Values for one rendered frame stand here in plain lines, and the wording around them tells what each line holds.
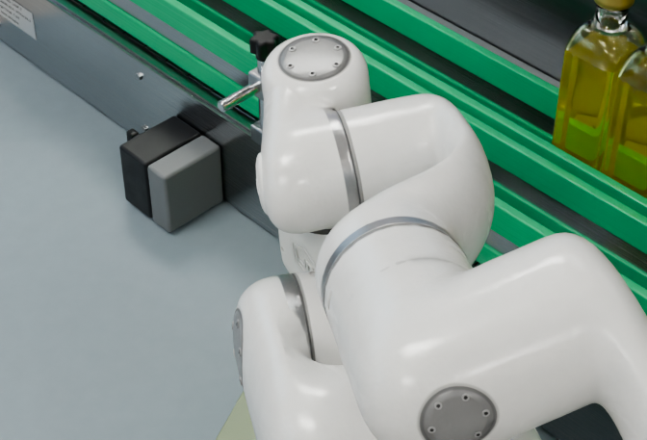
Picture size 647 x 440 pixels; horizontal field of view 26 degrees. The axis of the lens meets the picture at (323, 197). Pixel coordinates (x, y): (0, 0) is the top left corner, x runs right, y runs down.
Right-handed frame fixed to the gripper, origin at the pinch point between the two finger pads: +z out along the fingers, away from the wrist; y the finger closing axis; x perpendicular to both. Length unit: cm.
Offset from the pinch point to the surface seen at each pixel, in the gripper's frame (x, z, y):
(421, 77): 24.4, 1.4, -23.2
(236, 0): 17, 3, -48
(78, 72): 3, 16, -65
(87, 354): -15.5, 18.4, -26.4
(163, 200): 0.0, 15.1, -37.7
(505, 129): 26.5, 2.0, -12.3
